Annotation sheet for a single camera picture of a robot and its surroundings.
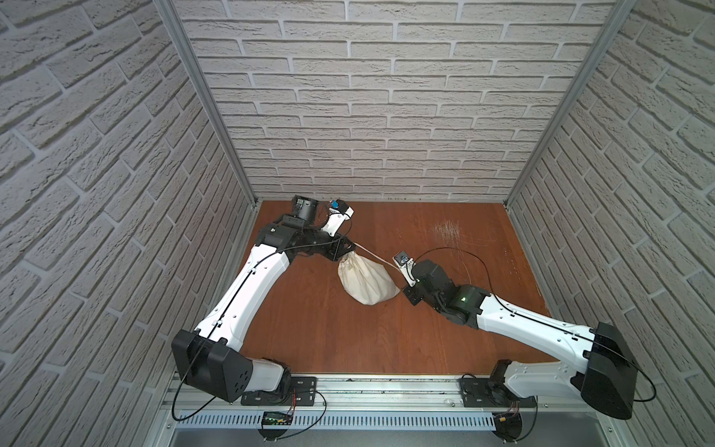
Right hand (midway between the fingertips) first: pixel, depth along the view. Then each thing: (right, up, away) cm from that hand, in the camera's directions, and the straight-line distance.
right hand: (400, 277), depth 79 cm
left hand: (-14, +12, -5) cm, 19 cm away
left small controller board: (-34, -37, -8) cm, 51 cm away
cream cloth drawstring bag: (-10, 0, -3) cm, 10 cm away
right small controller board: (+27, -36, -10) cm, 46 cm away
